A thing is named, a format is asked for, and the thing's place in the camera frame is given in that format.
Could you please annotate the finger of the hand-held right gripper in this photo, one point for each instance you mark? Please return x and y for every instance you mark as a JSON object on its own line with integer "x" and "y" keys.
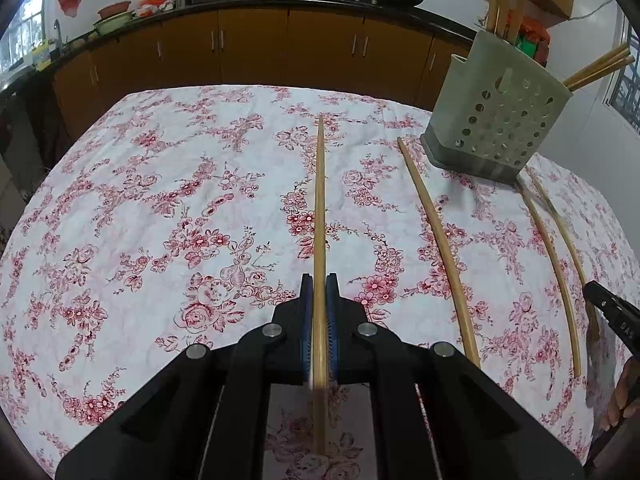
{"x": 602, "y": 300}

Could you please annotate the orange plastic bag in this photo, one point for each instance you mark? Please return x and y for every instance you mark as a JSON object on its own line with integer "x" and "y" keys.
{"x": 535, "y": 27}

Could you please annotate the red basin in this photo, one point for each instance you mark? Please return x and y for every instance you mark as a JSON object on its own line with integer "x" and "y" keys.
{"x": 115, "y": 10}

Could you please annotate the cluster of condiment bottles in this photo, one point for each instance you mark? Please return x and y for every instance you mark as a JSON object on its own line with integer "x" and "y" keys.
{"x": 532, "y": 45}

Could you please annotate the black kitchen countertop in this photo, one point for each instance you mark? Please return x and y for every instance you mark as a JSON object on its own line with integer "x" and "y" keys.
{"x": 280, "y": 0}

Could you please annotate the red and white plastic bags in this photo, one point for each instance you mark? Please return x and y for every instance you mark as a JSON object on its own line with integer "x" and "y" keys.
{"x": 156, "y": 6}

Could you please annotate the metal faucet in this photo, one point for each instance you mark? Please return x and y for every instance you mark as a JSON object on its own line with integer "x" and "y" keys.
{"x": 57, "y": 35}

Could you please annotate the person's right hand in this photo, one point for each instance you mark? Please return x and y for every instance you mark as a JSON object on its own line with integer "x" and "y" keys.
{"x": 622, "y": 395}

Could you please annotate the green perforated utensil holder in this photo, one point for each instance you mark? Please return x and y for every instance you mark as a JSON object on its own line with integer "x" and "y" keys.
{"x": 500, "y": 110}

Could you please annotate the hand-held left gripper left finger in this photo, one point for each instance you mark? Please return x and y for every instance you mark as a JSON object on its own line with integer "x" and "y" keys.
{"x": 306, "y": 320}

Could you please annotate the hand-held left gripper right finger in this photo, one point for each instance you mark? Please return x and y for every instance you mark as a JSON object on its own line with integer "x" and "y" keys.
{"x": 333, "y": 320}

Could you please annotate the brown base cabinets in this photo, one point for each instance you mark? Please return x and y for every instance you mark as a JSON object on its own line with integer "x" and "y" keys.
{"x": 250, "y": 45}

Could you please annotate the pink floral tablecloth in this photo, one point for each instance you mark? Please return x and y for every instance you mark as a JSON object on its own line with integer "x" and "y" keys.
{"x": 150, "y": 210}

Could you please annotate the green basin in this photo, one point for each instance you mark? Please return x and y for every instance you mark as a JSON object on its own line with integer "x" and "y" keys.
{"x": 112, "y": 25}

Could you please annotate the barred window with stairs behind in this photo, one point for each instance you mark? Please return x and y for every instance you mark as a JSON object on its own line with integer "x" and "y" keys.
{"x": 627, "y": 85}

